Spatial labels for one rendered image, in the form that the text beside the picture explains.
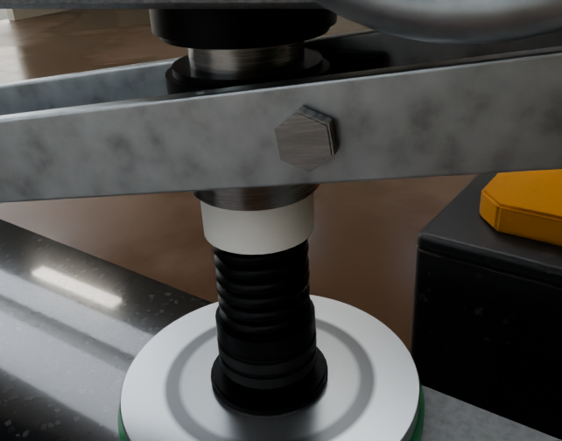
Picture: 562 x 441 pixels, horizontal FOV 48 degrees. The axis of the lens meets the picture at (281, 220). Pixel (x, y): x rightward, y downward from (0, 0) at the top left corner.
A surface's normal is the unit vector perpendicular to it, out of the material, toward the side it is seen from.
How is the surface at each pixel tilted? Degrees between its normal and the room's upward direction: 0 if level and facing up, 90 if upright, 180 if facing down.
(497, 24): 115
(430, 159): 90
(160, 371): 0
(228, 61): 90
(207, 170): 90
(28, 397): 0
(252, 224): 90
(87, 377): 0
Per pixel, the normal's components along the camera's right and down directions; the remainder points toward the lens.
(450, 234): -0.04, -0.89
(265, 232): 0.18, 0.44
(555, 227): -0.57, 0.40
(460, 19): -0.30, 0.45
